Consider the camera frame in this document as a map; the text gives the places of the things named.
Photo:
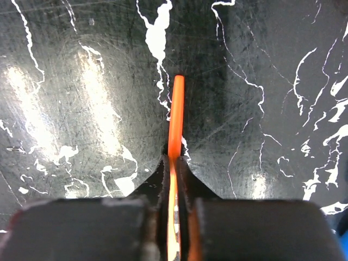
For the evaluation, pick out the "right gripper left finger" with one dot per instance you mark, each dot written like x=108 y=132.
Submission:
x=130 y=228

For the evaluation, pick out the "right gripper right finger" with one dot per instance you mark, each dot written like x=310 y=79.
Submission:
x=224 y=229

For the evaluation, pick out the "orange plastic knife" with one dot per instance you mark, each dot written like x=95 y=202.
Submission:
x=175 y=130

